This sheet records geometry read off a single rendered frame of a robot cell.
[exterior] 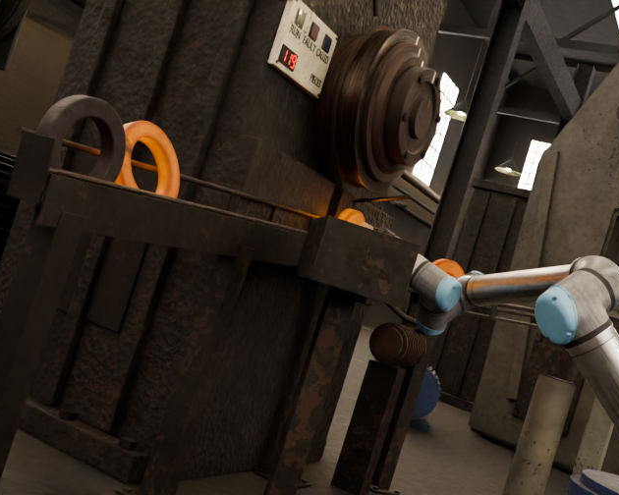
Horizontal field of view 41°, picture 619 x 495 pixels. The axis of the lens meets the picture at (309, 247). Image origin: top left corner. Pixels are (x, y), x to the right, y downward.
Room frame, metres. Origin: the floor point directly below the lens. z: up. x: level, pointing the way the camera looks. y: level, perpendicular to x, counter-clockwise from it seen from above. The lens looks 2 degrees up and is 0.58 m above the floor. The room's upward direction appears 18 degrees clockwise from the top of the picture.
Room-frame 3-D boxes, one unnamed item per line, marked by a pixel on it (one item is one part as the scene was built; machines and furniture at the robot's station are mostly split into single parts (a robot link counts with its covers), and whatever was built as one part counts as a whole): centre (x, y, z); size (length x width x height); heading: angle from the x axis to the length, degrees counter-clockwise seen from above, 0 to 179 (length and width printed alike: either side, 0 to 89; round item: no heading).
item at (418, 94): (2.31, -0.17, 1.11); 0.28 x 0.06 x 0.28; 152
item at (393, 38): (2.36, -0.09, 1.11); 0.47 x 0.06 x 0.47; 152
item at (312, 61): (2.11, 0.17, 1.15); 0.26 x 0.02 x 0.18; 152
